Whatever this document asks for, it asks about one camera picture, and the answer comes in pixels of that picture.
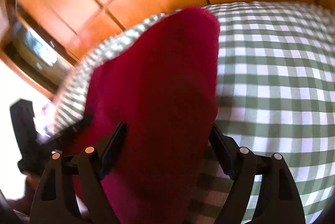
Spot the dark red garment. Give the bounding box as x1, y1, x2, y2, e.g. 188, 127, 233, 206
62, 6, 221, 224

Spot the person's left hand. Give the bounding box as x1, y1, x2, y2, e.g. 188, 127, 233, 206
7, 174, 40, 217

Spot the green white checkered bedsheet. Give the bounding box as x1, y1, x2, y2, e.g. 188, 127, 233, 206
52, 1, 335, 224

